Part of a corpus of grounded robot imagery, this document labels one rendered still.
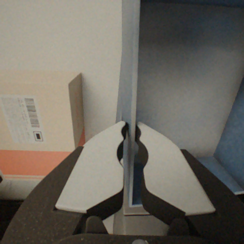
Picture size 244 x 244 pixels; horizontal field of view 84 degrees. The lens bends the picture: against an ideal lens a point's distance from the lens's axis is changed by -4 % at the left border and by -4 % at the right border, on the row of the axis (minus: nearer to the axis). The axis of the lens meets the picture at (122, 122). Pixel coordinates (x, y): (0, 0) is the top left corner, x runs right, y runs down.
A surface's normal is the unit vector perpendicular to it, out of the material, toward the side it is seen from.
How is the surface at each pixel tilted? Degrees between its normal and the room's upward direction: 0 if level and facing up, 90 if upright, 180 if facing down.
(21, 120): 0
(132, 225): 90
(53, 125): 0
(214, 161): 90
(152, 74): 1
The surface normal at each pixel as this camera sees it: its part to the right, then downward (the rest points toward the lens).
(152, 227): 0.11, -0.87
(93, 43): 0.07, 0.48
